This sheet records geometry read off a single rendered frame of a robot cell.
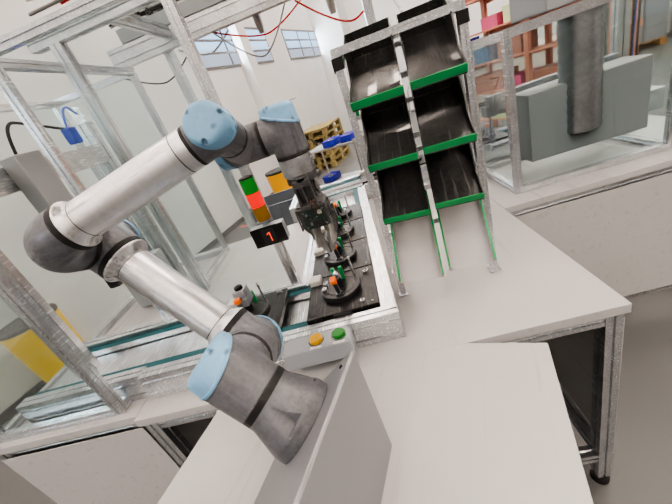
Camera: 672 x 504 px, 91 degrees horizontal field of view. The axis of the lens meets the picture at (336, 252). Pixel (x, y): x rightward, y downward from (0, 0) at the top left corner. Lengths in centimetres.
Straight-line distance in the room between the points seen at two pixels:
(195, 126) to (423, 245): 73
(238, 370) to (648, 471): 160
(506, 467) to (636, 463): 110
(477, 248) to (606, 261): 111
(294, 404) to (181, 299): 34
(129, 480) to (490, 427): 134
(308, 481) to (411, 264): 71
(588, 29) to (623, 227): 88
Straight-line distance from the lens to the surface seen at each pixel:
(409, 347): 103
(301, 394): 63
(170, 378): 129
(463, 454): 83
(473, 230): 110
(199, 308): 78
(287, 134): 72
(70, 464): 174
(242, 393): 62
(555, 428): 87
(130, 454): 157
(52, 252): 77
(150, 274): 81
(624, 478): 184
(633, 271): 223
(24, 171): 168
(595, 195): 190
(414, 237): 108
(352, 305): 106
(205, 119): 60
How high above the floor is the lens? 158
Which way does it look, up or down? 25 degrees down
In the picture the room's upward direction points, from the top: 20 degrees counter-clockwise
